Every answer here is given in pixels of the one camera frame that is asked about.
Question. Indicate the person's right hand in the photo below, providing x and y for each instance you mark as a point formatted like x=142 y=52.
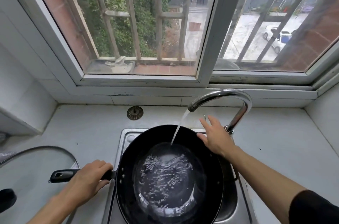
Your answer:
x=218 y=139

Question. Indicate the person's left hand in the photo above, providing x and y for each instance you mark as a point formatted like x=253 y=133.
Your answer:
x=84 y=182

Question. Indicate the person's right thumb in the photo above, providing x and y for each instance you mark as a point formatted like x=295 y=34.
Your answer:
x=201 y=137

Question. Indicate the person's left fingers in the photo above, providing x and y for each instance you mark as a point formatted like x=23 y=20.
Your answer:
x=104 y=171

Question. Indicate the person's right middle finger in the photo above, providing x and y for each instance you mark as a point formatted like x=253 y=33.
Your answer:
x=214 y=121

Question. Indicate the black frying pan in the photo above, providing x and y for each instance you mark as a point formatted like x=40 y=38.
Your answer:
x=159 y=139

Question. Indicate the person's left forearm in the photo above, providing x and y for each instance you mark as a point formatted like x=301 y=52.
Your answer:
x=53 y=210

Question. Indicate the person's right forearm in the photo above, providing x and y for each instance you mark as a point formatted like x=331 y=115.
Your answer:
x=259 y=178

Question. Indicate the chrome curved faucet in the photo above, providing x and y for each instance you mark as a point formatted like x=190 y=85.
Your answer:
x=238 y=94

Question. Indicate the round metal sink strainer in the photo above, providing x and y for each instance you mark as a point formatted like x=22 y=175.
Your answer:
x=134 y=113

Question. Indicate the glass lid with black knob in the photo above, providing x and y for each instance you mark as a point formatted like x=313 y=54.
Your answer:
x=31 y=168

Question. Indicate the stainless steel sink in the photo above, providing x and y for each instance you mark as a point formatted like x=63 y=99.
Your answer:
x=233 y=205

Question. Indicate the white car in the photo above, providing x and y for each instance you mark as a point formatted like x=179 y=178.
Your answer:
x=274 y=38

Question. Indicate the white crumpled cloth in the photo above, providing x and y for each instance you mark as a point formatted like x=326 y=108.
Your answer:
x=119 y=66

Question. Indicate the metal window bars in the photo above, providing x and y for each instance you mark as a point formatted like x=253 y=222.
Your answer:
x=158 y=14

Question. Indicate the black sleeve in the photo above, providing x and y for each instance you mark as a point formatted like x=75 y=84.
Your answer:
x=315 y=209

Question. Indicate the white window frame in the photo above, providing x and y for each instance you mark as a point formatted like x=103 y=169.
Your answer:
x=214 y=46

